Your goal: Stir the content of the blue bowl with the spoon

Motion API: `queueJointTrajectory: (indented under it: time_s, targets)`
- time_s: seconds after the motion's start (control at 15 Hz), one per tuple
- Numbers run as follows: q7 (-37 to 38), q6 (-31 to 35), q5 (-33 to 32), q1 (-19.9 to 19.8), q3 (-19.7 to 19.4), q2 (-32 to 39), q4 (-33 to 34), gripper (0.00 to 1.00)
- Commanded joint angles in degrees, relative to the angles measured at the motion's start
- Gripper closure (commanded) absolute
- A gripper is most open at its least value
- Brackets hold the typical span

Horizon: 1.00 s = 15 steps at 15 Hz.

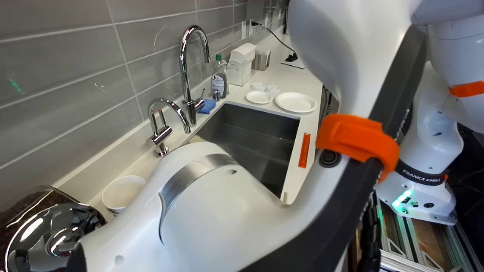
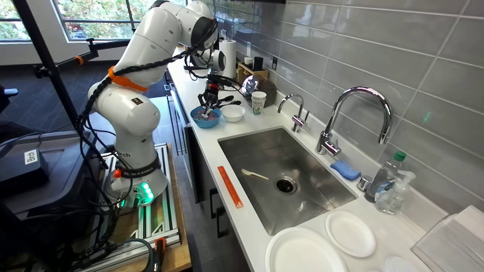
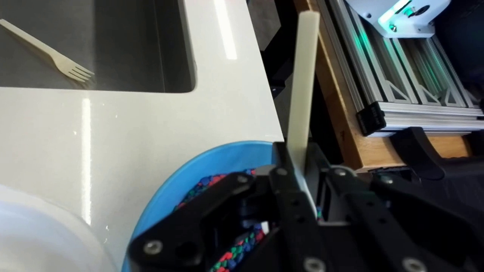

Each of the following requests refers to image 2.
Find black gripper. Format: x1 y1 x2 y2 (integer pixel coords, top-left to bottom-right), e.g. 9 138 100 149
198 74 224 114

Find colourful gravel beads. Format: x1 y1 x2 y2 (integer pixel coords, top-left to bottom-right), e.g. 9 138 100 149
194 108 221 122

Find blue plastic bowl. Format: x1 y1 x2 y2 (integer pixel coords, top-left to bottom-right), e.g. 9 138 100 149
189 104 224 129

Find white bowl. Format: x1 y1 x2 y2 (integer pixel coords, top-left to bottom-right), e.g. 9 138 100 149
221 104 246 123

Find black utensil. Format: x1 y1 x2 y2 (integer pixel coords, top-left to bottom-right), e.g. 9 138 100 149
216 93 242 107

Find patterned paper cup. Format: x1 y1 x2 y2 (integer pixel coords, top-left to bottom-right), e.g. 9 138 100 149
250 89 268 116

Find cream plastic fork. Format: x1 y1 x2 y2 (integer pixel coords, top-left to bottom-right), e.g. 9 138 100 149
240 167 271 181

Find orange strip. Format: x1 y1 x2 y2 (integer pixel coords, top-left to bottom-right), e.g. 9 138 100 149
216 164 245 210

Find small chrome faucet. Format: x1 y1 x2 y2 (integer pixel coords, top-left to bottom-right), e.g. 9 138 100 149
277 92 310 134

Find stainless steel sink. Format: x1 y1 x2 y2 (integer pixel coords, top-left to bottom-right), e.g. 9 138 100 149
216 125 358 237

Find blue sponge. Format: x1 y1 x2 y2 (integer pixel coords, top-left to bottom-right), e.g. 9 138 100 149
330 158 363 181

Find tall chrome faucet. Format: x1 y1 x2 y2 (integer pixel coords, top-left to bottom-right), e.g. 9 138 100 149
315 84 395 157

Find black tripod pole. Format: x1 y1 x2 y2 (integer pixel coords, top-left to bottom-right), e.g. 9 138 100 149
12 0 85 132

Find large white plate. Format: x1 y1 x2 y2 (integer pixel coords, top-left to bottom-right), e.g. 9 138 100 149
265 225 348 272

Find black equipment box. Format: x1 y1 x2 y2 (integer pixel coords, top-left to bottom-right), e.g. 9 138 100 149
0 129 100 216

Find soap bottle with green cap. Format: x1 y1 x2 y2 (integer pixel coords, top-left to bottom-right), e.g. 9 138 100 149
364 149 408 203

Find small white plate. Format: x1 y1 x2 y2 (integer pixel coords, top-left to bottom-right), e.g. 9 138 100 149
324 208 378 259

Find clear pump bottle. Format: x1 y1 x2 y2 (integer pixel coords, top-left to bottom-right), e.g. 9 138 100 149
375 169 417 216

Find black cable bundle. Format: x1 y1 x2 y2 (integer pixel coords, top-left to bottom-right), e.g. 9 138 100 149
74 46 224 217

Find orange cable strap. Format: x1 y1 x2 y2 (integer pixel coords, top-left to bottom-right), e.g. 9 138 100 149
106 64 150 93

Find wooden cart with aluminium frame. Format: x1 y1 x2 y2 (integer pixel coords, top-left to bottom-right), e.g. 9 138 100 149
97 142 194 272

